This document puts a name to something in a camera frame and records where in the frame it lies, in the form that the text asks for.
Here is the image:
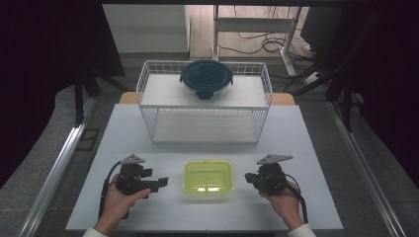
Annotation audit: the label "person's right hand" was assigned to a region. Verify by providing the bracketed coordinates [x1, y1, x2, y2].
[258, 181, 306, 231]

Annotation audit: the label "black floor cables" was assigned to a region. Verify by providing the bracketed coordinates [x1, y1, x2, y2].
[216, 5, 319, 93]

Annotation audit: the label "wooden table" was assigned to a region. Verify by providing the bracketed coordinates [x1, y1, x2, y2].
[118, 91, 296, 107]

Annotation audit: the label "white desk frame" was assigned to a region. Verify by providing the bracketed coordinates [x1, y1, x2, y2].
[211, 4, 303, 77]

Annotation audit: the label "aluminium rail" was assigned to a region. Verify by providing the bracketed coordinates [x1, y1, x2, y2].
[326, 99, 408, 237]
[15, 96, 97, 237]

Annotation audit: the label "black floor bracket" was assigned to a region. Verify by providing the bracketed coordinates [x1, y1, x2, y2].
[76, 127, 101, 152]

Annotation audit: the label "yellow-green rectangular container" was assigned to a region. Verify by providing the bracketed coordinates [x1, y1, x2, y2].
[181, 159, 235, 196]

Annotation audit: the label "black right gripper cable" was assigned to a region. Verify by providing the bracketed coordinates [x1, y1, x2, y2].
[284, 173, 309, 225]

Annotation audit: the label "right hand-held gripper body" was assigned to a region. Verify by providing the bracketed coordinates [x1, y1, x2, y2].
[256, 153, 294, 195]

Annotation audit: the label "white wire rack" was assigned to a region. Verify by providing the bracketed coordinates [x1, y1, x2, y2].
[135, 59, 274, 145]

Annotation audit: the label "white cabinet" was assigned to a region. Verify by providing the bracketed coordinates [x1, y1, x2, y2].
[102, 4, 192, 54]

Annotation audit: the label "black metal stand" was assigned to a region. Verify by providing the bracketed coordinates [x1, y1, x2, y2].
[293, 9, 386, 133]
[72, 58, 130, 126]

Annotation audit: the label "round dark blue lidded container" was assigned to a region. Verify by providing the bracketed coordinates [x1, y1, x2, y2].
[179, 58, 234, 102]

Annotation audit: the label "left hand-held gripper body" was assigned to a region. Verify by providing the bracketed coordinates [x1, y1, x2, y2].
[114, 153, 161, 197]

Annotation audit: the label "dark monitor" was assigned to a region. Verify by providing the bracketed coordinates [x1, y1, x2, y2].
[299, 5, 349, 55]

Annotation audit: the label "person's left hand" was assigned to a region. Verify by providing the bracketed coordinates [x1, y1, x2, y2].
[94, 173, 153, 237]

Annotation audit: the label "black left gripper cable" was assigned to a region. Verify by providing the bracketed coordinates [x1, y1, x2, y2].
[98, 160, 130, 220]

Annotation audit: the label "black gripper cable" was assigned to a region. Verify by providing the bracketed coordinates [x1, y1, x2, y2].
[284, 173, 309, 225]
[98, 160, 130, 220]

